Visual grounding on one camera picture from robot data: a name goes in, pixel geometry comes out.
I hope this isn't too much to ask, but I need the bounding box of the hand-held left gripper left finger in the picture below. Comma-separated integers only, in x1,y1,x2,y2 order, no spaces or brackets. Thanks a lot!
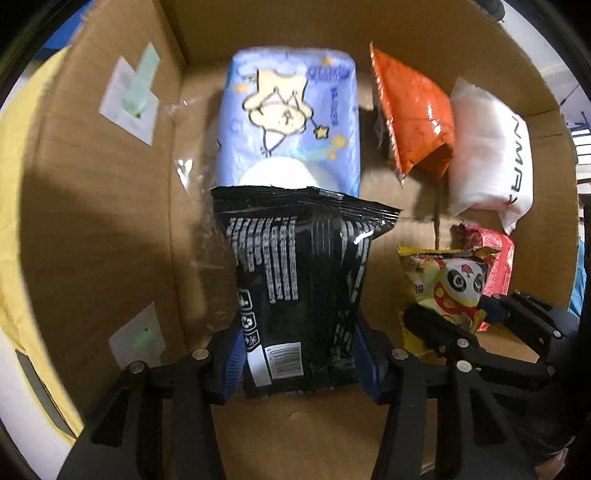
58,323,246,480

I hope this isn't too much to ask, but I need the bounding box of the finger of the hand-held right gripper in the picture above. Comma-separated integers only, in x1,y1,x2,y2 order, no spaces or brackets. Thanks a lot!
402,307,491,366
479,290,579,376

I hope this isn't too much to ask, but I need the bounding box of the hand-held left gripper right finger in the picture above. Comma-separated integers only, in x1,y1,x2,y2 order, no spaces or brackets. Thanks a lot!
350,310,537,480

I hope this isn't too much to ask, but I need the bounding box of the yellow panda snack packet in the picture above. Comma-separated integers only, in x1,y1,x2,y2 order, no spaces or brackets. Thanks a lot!
396,246,502,366

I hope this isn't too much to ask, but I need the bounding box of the red snack packet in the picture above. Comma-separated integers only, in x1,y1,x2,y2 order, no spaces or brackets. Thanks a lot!
450,222,516,334

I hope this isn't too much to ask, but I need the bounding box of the black snack packet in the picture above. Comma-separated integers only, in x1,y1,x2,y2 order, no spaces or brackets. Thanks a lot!
210,184,403,400

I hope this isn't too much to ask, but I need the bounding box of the white soft pack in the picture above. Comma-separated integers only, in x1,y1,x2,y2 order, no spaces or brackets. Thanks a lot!
447,76,535,236

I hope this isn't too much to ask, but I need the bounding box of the cardboard box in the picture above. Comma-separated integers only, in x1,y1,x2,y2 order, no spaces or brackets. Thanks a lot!
21,0,580,480

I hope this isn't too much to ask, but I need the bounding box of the orange snack packet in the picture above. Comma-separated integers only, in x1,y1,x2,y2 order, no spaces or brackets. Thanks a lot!
369,41,456,186

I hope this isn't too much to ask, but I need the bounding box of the blue cartoon tissue pack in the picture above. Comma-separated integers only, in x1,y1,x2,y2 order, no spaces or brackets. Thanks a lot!
216,45,362,198

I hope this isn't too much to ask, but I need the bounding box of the blue blanket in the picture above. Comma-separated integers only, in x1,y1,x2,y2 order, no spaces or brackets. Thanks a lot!
569,256,588,317

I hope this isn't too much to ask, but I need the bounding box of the black phone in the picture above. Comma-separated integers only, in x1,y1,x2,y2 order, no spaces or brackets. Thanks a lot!
15,348,78,440

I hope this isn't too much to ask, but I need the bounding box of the yellow table cloth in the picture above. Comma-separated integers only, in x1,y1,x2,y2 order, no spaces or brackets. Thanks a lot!
0,46,86,446

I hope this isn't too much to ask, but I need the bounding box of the blue foam mat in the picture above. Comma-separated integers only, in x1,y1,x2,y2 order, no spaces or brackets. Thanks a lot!
37,0,95,61

